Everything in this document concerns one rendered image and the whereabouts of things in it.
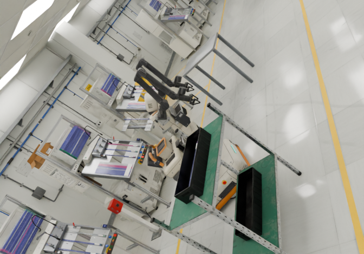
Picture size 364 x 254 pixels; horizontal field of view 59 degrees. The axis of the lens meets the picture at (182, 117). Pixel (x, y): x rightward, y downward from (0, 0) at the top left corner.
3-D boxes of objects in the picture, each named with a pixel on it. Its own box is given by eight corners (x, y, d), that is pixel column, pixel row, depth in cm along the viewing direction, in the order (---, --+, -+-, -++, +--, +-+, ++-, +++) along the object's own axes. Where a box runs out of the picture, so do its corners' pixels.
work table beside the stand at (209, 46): (253, 82, 471) (212, 47, 446) (220, 105, 516) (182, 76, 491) (254, 64, 503) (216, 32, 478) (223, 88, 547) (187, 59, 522)
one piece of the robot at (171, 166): (209, 204, 345) (147, 164, 319) (200, 177, 396) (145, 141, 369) (229, 182, 338) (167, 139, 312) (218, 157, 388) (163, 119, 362)
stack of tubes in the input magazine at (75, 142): (90, 133, 492) (75, 124, 484) (77, 158, 455) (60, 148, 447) (87, 137, 500) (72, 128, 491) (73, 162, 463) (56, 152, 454)
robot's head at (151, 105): (147, 113, 317) (143, 99, 312) (146, 106, 337) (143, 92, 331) (161, 110, 318) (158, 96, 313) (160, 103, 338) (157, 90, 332)
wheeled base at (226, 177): (215, 217, 347) (197, 207, 339) (204, 184, 406) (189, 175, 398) (257, 173, 333) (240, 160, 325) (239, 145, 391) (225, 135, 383)
